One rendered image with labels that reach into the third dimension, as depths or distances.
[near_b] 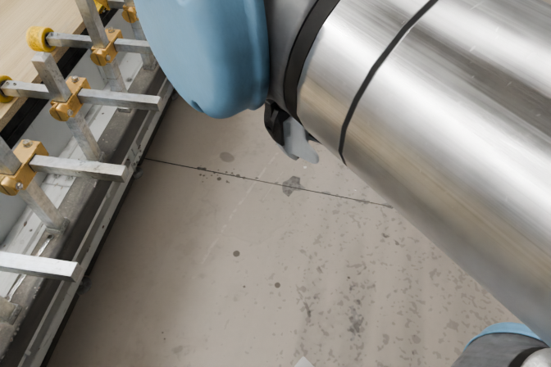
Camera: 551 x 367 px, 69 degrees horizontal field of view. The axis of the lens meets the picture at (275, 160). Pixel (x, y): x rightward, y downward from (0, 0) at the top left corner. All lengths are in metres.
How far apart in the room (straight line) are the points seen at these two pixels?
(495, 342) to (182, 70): 0.46
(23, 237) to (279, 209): 1.12
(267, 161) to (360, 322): 0.95
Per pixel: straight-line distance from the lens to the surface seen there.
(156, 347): 1.82
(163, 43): 0.17
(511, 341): 0.53
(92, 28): 1.36
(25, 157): 1.12
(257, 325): 1.78
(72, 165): 1.06
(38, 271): 0.93
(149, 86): 1.64
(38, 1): 1.91
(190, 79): 0.16
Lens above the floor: 1.70
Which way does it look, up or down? 50 degrees down
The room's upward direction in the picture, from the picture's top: straight up
